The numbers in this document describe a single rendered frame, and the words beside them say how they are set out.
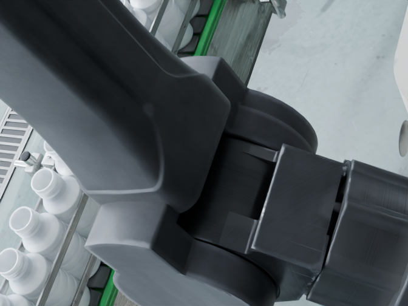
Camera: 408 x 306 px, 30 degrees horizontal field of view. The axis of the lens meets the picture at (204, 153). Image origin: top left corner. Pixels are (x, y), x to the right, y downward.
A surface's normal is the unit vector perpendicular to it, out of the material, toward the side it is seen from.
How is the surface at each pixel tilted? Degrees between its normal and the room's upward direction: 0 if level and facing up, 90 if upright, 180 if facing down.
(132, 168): 72
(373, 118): 0
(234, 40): 90
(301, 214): 30
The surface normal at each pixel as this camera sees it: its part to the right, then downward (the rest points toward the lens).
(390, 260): -0.06, 0.04
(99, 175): -0.45, 0.69
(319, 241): 0.11, -0.46
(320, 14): -0.40, -0.48
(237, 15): 0.86, 0.09
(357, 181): 0.20, -0.71
